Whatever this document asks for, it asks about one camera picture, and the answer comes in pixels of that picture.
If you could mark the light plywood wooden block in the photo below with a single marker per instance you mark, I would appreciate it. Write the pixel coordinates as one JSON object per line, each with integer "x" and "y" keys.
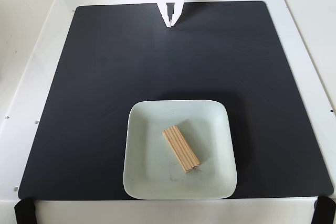
{"x": 182, "y": 150}

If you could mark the white square plate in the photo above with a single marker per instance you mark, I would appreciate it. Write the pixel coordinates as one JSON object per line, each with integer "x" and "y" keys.
{"x": 147, "y": 161}

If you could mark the black rubber mat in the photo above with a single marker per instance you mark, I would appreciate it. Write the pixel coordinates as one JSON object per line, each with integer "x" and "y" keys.
{"x": 92, "y": 90}

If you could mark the black corner bracket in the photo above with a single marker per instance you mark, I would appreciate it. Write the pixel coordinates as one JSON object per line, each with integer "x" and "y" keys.
{"x": 325, "y": 211}
{"x": 25, "y": 211}

